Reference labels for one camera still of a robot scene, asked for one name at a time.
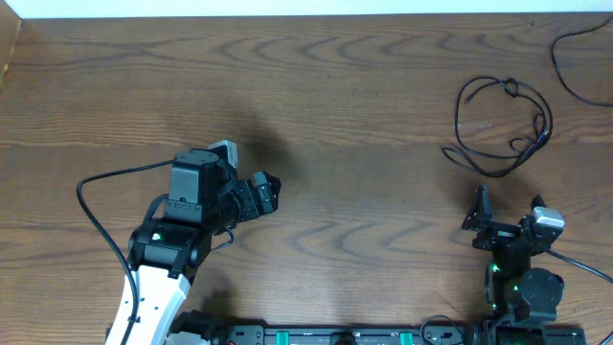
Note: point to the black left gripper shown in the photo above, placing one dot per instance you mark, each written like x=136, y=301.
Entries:
x=253, y=207

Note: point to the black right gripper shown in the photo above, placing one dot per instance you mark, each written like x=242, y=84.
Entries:
x=495, y=235

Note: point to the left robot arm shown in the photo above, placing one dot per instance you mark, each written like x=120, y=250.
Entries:
x=206, y=198

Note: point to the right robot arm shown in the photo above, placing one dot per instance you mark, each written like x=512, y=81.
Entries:
x=523, y=298

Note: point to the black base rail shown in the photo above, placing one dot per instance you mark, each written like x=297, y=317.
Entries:
x=199, y=328

